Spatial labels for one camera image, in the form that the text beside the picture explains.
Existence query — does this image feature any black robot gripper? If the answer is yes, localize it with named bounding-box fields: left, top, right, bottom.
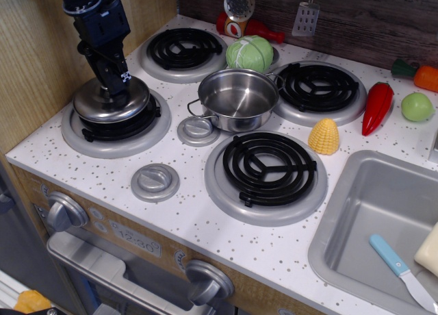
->
left=70, top=0, right=131, bottom=95

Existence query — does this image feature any steel pot lid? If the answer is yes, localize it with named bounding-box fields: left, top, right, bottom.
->
left=73, top=77, right=151, bottom=124

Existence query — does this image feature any small steel pot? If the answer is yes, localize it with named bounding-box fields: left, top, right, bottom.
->
left=188, top=68, right=286, bottom=133

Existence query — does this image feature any front left black burner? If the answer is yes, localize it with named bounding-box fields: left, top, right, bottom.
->
left=61, top=91, right=171, bottom=159

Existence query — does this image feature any silver round knob upper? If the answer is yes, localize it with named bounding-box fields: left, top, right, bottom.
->
left=177, top=116, right=220, bottom=147

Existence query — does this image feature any silver round knob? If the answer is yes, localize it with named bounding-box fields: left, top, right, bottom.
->
left=131, top=164, right=180, bottom=203
left=177, top=116, right=220, bottom=147

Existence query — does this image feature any silver round knob lower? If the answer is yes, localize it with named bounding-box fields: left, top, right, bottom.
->
left=131, top=164, right=180, bottom=203

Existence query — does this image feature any green toy cabbage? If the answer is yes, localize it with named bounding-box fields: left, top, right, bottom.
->
left=226, top=36, right=274, bottom=73

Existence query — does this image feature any hanging metal skimmer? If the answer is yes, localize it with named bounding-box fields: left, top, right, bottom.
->
left=223, top=0, right=255, bottom=23

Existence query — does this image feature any left silver oven dial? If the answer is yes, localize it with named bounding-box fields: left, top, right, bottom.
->
left=47, top=192, right=89, bottom=232

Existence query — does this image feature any silver oven dial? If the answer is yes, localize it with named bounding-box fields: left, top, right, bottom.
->
left=47, top=192, right=89, bottom=232
left=185, top=260, right=235, bottom=306

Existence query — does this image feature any red toy ketchup bottle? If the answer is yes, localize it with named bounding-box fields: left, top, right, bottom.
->
left=216, top=12, right=285, bottom=44

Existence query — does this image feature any oven clock display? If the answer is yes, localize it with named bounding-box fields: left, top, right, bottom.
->
left=108, top=220, right=162, bottom=257

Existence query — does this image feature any front right black burner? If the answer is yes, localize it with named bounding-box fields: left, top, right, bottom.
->
left=205, top=131, right=328, bottom=227

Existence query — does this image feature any back right black burner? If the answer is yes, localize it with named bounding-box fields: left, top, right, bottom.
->
left=273, top=61, right=367, bottom=127

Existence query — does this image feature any hanging metal spatula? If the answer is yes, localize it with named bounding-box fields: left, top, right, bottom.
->
left=292, top=0, right=320, bottom=37

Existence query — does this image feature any yellow toy corn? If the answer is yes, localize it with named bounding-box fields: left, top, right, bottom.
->
left=307, top=118, right=339, bottom=155

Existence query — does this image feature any right silver oven dial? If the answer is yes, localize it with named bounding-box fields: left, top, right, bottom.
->
left=185, top=260, right=235, bottom=306

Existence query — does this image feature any yellow object bottom left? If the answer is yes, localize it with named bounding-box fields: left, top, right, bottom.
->
left=13, top=290, right=52, bottom=314

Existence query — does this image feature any red toy chili pepper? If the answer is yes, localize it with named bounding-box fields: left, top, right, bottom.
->
left=361, top=82, right=394, bottom=136

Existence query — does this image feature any grey toy sink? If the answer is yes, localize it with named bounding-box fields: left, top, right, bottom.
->
left=308, top=150, right=437, bottom=314

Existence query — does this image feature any green toy apple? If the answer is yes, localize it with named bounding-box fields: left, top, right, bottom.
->
left=401, top=92, right=435, bottom=122

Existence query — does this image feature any orange toy carrot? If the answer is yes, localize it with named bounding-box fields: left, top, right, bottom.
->
left=391, top=59, right=437, bottom=92

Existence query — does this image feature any cream toy butter block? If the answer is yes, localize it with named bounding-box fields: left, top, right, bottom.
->
left=414, top=224, right=438, bottom=277

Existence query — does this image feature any silver oven door handle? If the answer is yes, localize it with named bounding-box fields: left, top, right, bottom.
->
left=47, top=232, right=216, bottom=314

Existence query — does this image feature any blue handled toy knife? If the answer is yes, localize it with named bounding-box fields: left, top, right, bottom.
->
left=369, top=234, right=437, bottom=314

